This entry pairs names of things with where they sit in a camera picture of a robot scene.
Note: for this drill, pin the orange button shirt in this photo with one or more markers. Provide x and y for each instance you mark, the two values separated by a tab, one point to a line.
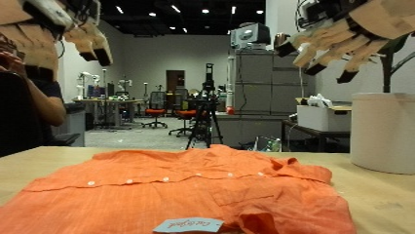
173	195

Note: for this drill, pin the orange office chair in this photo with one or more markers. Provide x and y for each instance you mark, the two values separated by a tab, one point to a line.
154	111
185	113

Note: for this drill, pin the grey bin with dark lid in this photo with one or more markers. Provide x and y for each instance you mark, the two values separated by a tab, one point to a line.
76	123

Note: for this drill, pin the green plastic bottles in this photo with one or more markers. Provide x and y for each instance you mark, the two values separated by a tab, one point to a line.
274	145

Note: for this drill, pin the copper kettle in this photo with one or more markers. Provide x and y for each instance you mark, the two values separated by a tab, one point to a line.
279	38

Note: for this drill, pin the grey box monitor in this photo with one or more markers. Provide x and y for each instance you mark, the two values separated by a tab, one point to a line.
250	35

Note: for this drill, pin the brown door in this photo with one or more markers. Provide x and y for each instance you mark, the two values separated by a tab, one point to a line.
174	81

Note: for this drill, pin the black camera tripod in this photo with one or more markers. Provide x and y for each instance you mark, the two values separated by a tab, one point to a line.
207	110

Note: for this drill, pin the tall grey cabinet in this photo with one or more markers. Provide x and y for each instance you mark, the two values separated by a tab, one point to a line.
259	84

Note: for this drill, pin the white round plant pot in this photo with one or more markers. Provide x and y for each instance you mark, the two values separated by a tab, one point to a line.
382	133

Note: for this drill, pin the paper shirt tag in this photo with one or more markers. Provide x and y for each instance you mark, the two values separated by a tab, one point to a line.
187	225

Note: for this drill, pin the black chair armrest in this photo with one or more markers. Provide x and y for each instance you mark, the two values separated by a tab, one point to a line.
64	138

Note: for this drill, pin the green potted plant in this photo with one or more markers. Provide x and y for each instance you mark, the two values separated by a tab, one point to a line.
387	71

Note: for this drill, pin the ceiling strip light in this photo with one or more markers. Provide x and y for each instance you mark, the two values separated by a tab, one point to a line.
118	9
175	8

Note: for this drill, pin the white storage box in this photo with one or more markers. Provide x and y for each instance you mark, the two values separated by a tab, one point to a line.
322	118

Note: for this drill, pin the low grey counter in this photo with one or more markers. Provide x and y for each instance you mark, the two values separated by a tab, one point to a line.
246	130

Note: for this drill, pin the dark side table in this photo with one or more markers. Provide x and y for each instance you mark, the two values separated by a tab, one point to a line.
315	133

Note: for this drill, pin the background work desk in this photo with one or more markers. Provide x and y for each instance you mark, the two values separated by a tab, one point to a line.
112	101

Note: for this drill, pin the red ball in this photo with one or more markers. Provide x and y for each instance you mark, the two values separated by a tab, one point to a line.
230	110

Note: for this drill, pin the white crumpled bag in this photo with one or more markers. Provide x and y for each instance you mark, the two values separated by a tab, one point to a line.
319	100

